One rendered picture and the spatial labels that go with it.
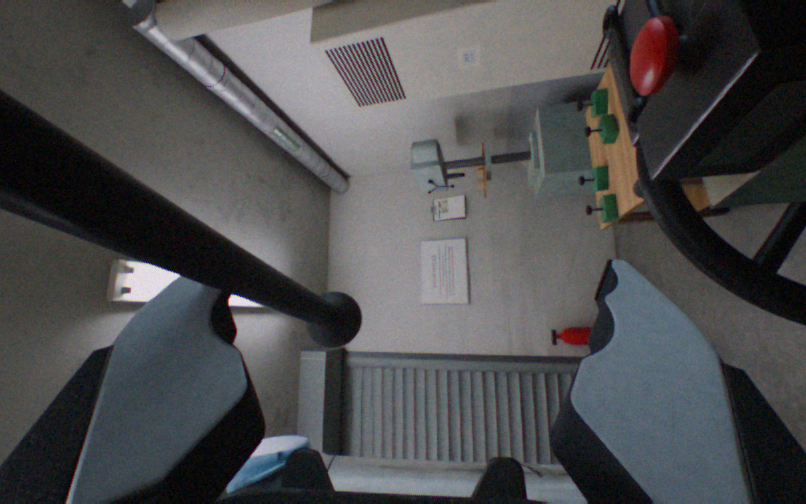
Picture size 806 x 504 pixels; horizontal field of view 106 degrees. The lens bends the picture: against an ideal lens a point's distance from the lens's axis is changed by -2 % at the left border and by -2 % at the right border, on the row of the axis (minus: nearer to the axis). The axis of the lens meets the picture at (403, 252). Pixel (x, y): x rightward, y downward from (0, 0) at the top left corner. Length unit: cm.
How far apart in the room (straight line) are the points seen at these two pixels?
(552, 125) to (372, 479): 222
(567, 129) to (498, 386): 205
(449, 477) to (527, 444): 269
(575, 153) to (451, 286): 150
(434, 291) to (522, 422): 129
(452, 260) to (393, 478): 267
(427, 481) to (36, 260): 161
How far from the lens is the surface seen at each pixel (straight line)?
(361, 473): 48
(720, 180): 26
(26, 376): 180
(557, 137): 236
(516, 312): 301
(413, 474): 48
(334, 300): 20
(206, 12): 194
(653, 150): 21
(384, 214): 331
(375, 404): 324
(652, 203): 35
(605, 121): 167
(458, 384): 303
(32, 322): 178
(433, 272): 305
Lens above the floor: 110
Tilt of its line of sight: 14 degrees up
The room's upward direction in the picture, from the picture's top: 93 degrees counter-clockwise
